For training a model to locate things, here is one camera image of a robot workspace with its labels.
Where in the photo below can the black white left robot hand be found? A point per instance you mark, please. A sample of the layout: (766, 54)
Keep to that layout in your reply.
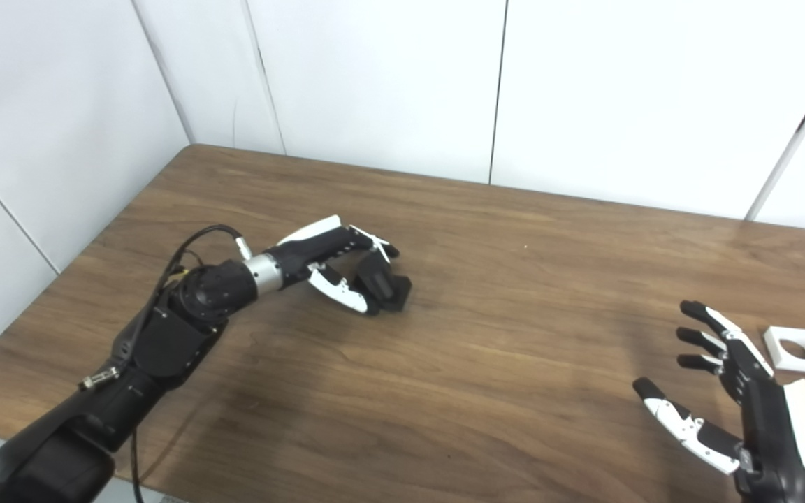
(312, 244)

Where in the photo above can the black peg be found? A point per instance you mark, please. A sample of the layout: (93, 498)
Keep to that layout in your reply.
(399, 293)

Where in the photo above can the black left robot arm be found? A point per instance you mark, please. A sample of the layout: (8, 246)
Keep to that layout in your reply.
(165, 342)

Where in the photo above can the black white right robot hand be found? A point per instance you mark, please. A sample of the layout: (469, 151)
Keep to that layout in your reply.
(766, 419)

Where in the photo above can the white square piece with hole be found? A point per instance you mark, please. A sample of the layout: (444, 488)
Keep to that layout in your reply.
(804, 366)

